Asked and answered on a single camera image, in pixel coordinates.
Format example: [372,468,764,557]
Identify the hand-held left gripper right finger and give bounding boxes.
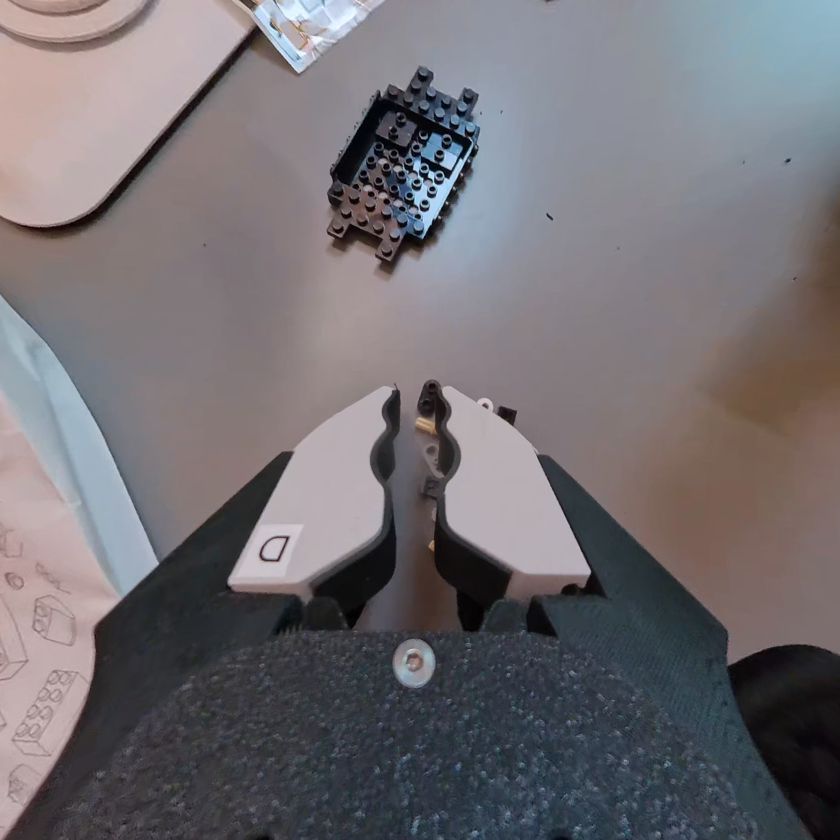
[433,385,593,632]

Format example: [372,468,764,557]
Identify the black honeycomb cushion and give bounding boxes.
[728,643,840,840]

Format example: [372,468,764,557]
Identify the cluster of grey tan bricks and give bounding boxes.
[413,378,519,552]

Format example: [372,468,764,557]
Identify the opened printed paper bag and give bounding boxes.
[0,295,158,840]

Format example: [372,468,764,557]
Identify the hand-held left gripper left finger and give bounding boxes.
[227,385,403,630]

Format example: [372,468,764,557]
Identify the grey desk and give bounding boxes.
[0,0,840,840]

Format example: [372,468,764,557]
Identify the yellow black sticker sheet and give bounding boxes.
[252,0,388,73]

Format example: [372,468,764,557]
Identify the white book stand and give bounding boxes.
[0,0,257,228]

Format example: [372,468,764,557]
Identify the black toy chassis plate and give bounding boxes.
[326,66,483,261]

